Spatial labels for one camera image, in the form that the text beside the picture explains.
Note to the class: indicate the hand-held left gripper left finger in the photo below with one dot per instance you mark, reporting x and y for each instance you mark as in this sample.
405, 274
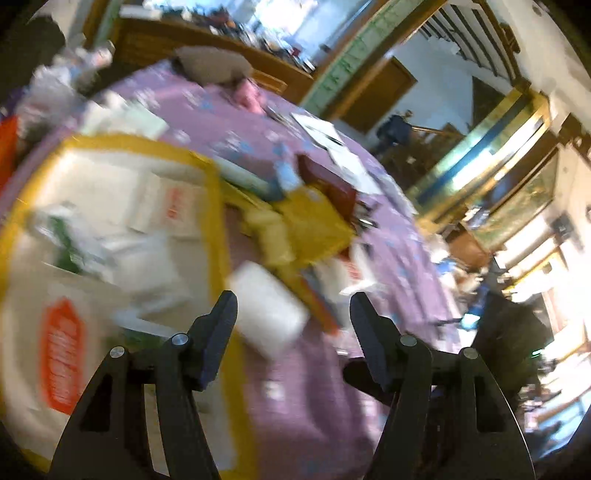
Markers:
221, 332

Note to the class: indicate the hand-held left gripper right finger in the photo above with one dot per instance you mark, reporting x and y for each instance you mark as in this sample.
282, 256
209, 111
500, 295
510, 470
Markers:
369, 341

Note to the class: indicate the white foam block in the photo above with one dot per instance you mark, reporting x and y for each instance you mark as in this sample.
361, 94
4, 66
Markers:
268, 309

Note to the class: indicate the gold packet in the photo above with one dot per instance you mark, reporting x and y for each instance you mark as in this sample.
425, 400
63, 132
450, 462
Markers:
314, 221

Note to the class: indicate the white packet red print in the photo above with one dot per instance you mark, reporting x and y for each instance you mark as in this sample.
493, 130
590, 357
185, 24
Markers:
351, 270

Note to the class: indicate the purple floral bedsheet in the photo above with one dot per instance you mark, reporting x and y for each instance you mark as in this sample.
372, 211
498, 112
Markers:
300, 415

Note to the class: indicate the wooden cabinet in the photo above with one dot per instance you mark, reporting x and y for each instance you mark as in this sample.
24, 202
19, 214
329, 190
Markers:
468, 249

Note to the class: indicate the yellow towel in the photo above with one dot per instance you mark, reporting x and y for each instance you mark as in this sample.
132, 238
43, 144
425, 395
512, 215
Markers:
272, 235

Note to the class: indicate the white packet orange print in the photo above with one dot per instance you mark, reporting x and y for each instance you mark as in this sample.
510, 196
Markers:
171, 207

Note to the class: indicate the gold framed painting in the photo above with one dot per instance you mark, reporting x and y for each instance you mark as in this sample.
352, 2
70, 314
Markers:
521, 203

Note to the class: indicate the green wet wipes pack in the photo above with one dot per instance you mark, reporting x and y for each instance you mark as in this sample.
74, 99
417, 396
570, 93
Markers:
244, 177

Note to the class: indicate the white bag orange label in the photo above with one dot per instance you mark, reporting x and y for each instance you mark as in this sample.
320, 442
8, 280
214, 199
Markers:
62, 355

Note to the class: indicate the white paper sheet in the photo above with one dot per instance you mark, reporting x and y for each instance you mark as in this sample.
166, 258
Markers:
355, 170
318, 131

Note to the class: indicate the green white packet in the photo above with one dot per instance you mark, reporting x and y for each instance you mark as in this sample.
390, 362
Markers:
64, 240

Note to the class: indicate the gold blue pillar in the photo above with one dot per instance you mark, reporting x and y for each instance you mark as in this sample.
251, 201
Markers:
480, 152

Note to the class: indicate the white face mask pack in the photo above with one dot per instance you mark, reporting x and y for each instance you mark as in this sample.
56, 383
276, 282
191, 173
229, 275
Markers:
129, 117

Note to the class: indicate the pink cloth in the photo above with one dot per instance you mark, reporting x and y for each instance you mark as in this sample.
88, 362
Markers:
247, 94

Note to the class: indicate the wooden door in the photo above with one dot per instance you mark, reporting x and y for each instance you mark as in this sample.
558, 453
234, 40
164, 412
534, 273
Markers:
383, 92

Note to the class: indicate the grey pillow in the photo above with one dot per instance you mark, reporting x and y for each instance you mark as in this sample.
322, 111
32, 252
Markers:
212, 64

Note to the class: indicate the white plastic bag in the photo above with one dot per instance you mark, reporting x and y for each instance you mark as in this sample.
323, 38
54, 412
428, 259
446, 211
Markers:
51, 97

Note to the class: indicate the cluttered clothes pile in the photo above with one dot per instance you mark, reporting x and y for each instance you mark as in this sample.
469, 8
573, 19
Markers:
268, 41

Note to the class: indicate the wooden headboard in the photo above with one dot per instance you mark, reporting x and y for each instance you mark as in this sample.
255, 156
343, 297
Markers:
157, 44

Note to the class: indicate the wooden stair railing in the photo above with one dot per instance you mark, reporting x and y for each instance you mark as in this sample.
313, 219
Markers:
471, 37

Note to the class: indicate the green patterned wall panel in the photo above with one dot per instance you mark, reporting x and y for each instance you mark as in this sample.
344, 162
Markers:
355, 55

